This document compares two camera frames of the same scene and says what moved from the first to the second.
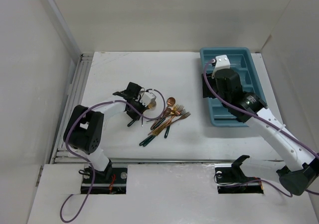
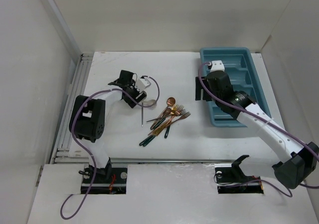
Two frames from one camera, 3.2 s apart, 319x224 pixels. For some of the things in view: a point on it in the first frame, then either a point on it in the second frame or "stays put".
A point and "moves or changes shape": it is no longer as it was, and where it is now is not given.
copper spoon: (170, 102) stays put
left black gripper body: (139, 106) -> (135, 94)
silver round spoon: (150, 113) moves or changes shape
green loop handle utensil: (145, 142) stays put
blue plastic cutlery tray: (240, 59) stays put
